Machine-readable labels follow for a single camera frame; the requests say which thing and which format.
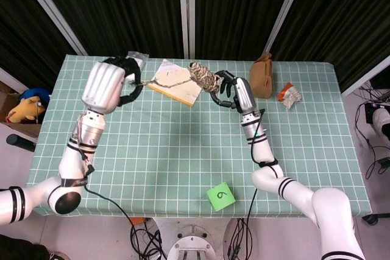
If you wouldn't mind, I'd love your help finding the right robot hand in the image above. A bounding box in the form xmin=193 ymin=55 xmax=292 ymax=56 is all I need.
xmin=210 ymin=70 xmax=258 ymax=114

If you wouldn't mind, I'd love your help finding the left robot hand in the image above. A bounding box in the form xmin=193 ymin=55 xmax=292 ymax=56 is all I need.
xmin=80 ymin=55 xmax=144 ymax=114

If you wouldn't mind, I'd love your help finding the braided black white rope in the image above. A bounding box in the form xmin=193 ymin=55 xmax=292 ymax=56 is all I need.
xmin=129 ymin=61 xmax=221 ymax=94

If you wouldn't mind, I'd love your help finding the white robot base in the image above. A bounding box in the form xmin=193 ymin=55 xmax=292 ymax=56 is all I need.
xmin=149 ymin=217 xmax=241 ymax=260

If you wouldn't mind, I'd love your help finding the brown paper bag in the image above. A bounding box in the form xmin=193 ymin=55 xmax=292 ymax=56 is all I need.
xmin=249 ymin=52 xmax=274 ymax=99

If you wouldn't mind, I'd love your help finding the crumpled orange white wrapper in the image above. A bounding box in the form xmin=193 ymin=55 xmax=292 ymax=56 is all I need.
xmin=276 ymin=82 xmax=303 ymax=110

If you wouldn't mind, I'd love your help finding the white tissue pack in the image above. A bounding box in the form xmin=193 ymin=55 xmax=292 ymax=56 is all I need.
xmin=126 ymin=51 xmax=150 ymax=72

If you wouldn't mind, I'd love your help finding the yellow-edged paper notepad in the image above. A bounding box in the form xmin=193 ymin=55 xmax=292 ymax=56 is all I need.
xmin=147 ymin=58 xmax=208 ymax=108

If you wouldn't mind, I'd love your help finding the blue plush toy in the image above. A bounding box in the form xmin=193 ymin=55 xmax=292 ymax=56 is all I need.
xmin=18 ymin=88 xmax=51 ymax=106

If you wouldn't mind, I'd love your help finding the yellow plush toy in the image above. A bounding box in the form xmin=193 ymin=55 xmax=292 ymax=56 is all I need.
xmin=6 ymin=96 xmax=46 ymax=124

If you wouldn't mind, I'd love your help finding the black curtain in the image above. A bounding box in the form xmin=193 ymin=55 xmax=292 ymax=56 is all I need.
xmin=194 ymin=0 xmax=302 ymax=60
xmin=30 ymin=0 xmax=188 ymax=58
xmin=271 ymin=0 xmax=390 ymax=91
xmin=0 ymin=0 xmax=77 ymax=90

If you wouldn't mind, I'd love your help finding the green checked tablecloth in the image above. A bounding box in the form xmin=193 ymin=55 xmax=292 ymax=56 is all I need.
xmin=26 ymin=54 xmax=373 ymax=219

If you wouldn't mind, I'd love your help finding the cardboard box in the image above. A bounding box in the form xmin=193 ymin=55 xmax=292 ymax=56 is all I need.
xmin=0 ymin=80 xmax=43 ymax=139

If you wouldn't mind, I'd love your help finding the black cylinder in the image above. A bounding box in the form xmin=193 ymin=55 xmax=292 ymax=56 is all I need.
xmin=6 ymin=133 xmax=37 ymax=153

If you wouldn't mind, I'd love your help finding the green numbered foam cube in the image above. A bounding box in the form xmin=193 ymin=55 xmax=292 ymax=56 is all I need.
xmin=206 ymin=181 xmax=236 ymax=212

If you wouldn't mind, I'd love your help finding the white sneaker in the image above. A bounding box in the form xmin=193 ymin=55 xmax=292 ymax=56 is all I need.
xmin=369 ymin=108 xmax=390 ymax=139

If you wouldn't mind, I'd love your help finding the black white shoe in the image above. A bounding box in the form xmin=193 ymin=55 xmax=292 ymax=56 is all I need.
xmin=48 ymin=250 xmax=72 ymax=260

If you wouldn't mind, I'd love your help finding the black caster wheel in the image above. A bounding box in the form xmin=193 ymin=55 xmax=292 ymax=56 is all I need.
xmin=361 ymin=214 xmax=380 ymax=225

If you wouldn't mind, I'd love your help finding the black trouser leg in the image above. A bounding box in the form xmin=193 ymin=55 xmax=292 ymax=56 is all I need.
xmin=0 ymin=234 xmax=52 ymax=260

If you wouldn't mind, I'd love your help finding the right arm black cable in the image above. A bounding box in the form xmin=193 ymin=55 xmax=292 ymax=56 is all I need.
xmin=243 ymin=109 xmax=280 ymax=233

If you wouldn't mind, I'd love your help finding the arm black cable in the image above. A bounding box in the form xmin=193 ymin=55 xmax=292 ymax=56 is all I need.
xmin=243 ymin=109 xmax=280 ymax=233
xmin=77 ymin=142 xmax=137 ymax=233

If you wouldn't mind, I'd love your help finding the white frame post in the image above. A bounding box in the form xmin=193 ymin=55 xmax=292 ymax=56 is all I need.
xmin=13 ymin=0 xmax=89 ymax=57
xmin=263 ymin=0 xmax=310 ymax=56
xmin=178 ymin=0 xmax=196 ymax=59

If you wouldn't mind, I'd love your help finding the white frame beam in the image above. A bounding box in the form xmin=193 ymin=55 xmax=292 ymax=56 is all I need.
xmin=0 ymin=67 xmax=23 ymax=90
xmin=341 ymin=57 xmax=390 ymax=96

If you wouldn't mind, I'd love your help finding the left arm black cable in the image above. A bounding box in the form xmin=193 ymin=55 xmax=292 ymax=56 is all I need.
xmin=77 ymin=142 xmax=137 ymax=233

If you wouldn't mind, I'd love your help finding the black floor cable bundle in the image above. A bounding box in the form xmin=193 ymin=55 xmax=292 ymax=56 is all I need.
xmin=353 ymin=85 xmax=390 ymax=194
xmin=129 ymin=217 xmax=168 ymax=260
xmin=227 ymin=217 xmax=254 ymax=260

